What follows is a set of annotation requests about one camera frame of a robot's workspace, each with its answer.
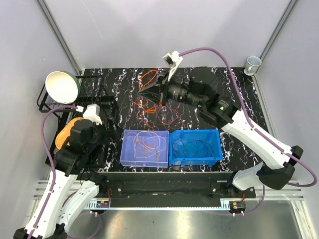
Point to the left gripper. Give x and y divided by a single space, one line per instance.
110 135

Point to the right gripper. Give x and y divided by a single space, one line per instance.
153 93

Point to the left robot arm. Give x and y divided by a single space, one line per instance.
67 191

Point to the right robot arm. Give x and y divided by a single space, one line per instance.
277 166

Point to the purple plastic bin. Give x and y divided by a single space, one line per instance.
145 148

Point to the orange woven plate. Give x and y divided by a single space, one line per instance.
65 132

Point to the white bowl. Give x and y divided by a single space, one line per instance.
62 86

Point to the blue plastic bin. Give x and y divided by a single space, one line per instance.
194 147

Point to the white mug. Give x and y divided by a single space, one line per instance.
252 65

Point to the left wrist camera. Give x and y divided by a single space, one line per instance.
92 113

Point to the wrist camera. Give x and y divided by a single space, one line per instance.
173 59
92 113

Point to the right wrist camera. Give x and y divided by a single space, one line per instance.
173 59

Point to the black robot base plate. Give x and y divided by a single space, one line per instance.
165 190

